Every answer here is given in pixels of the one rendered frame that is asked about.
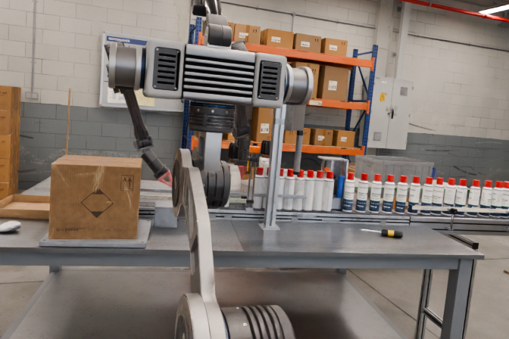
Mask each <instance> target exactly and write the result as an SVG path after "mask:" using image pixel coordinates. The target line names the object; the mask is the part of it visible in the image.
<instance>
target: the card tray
mask: <svg viewBox="0 0 509 339"><path fill-rule="evenodd" d="M49 204H50V196H47V195H28V194H12V195H10V196H8V197H6V198H5V199H3V200H1V201H0V218H11V219H49Z"/></svg>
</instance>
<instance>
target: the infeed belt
mask: <svg viewBox="0 0 509 339"><path fill-rule="evenodd" d="M155 203H156V202H139V206H140V207H155ZM245 208H246V206H238V205H235V206H234V205H229V207H228V208H221V207H218V208H217V209H213V210H245ZM368 211H369V210H366V211H365V213H357V212H355V210H352V213H345V212H342V210H335V209H331V212H324V211H320V212H317V211H303V210H302V211H295V210H283V209H281V210H277V212H296V213H337V214H357V215H378V216H409V215H407V214H404V215H399V214H396V213H395V212H393V211H392V214H384V213H382V211H379V213H378V214H375V213H369V212H368Z"/></svg>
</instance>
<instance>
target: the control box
mask: <svg viewBox="0 0 509 339"><path fill-rule="evenodd" d="M305 108H306V105H288V104H287V105H286V115H285V119H284V130H289V131H298V130H303V129H304V116H305Z"/></svg>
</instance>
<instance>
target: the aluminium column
mask: <svg viewBox="0 0 509 339"><path fill-rule="evenodd" d="M285 115H286V104H283V106H282V107H281V108H274V110H273V118H276V119H283V120H284V119H285ZM283 120H282V121H283ZM283 132H284V125H279V124H273V126H272V135H271V143H270V159H269V169H268V177H267V193H266V202H265V211H264V227H265V228H275V222H276V206H277V198H278V189H279V173H280V165H281V156H282V148H283Z"/></svg>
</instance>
